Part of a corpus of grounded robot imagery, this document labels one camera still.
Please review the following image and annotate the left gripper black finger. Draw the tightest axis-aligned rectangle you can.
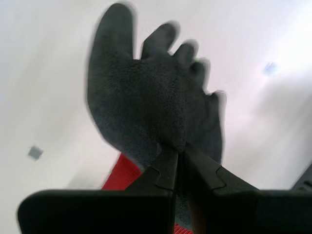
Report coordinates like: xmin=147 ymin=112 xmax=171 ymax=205
xmin=17 ymin=143 xmax=179 ymax=234
xmin=183 ymin=143 xmax=312 ymax=234

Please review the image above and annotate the grey glove with red cuff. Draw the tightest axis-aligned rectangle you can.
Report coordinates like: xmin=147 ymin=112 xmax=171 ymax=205
xmin=84 ymin=2 xmax=228 ymax=234

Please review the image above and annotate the grey square table marker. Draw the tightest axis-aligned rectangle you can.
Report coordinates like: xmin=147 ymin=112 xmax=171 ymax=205
xmin=27 ymin=145 xmax=44 ymax=162

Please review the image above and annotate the blue square table marker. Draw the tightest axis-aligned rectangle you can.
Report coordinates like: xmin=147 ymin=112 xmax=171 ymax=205
xmin=264 ymin=61 xmax=278 ymax=75

